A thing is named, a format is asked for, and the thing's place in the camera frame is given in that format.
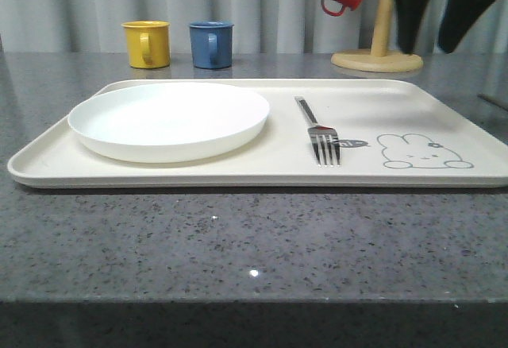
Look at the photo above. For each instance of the silver metal spoon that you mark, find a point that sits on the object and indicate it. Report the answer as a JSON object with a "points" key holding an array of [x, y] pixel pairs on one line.
{"points": [[494, 101]]}

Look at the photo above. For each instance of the silver metal fork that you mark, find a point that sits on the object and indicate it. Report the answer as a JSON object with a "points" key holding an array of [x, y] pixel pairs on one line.
{"points": [[324, 139]]}

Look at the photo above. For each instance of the white round plate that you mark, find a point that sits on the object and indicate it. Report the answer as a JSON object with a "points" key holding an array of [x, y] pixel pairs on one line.
{"points": [[169, 122]]}

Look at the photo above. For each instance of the wooden mug tree stand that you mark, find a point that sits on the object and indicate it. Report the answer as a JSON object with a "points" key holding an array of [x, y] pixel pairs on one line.
{"points": [[379, 58]]}

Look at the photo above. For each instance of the blue enamel mug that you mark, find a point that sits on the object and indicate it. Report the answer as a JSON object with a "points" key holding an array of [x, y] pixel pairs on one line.
{"points": [[211, 44]]}

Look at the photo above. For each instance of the yellow enamel mug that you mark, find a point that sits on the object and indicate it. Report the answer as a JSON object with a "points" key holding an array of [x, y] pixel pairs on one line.
{"points": [[147, 44]]}

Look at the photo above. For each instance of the grey pleated curtain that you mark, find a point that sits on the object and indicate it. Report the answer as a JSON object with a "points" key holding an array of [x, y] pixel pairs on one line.
{"points": [[271, 26]]}

